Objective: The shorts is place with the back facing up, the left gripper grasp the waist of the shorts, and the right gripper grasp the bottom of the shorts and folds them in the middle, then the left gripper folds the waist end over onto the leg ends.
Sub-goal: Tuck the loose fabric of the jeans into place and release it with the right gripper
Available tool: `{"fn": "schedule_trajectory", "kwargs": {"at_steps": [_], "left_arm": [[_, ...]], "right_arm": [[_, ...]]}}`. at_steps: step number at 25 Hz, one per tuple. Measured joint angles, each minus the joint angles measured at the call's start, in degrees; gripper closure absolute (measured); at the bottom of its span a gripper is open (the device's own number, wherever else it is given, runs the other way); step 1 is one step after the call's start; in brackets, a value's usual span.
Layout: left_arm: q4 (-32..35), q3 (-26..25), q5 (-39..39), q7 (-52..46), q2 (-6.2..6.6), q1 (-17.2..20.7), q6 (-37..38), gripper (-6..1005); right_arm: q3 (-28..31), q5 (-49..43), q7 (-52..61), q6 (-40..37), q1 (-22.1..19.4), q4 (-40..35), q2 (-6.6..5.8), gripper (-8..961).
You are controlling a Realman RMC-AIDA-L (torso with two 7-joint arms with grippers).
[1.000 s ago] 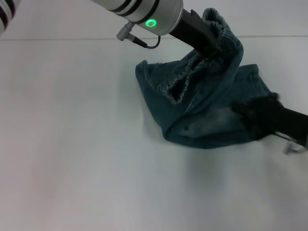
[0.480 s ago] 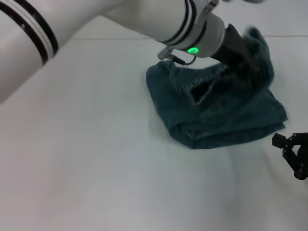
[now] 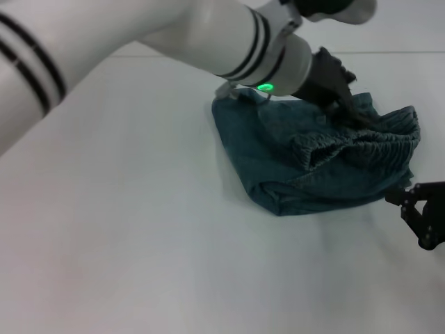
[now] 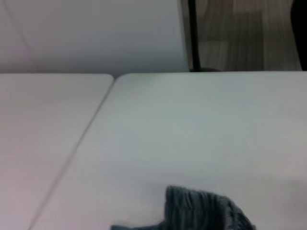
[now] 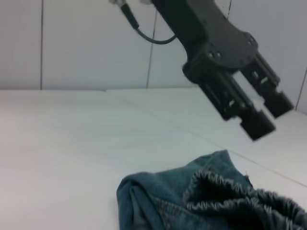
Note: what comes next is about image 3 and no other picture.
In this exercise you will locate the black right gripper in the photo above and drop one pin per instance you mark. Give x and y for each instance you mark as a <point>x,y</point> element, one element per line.
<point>436,222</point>

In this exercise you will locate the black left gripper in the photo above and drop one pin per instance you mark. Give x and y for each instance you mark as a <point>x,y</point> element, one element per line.
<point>323,83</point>

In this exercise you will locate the blue denim shorts with embroidery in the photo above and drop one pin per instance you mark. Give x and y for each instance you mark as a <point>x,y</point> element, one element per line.
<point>295,163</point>

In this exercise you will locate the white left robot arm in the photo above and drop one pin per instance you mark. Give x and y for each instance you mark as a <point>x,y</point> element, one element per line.
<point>139,52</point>

